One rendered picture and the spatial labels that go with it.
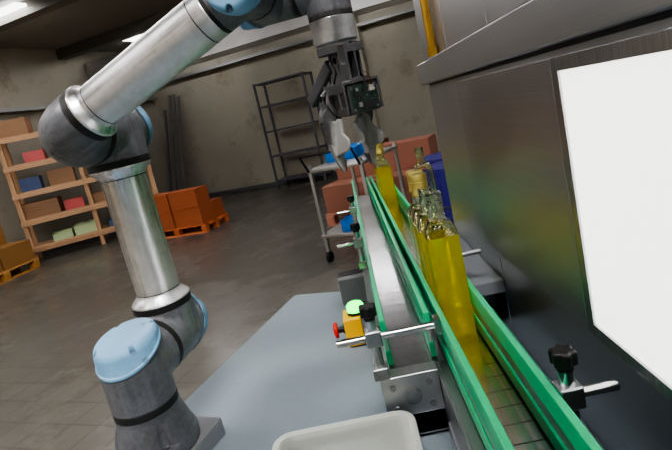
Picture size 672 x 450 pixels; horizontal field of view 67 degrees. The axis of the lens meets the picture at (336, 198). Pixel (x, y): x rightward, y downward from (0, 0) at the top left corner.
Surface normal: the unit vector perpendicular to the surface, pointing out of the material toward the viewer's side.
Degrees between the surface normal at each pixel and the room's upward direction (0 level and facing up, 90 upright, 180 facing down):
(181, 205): 90
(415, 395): 90
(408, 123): 90
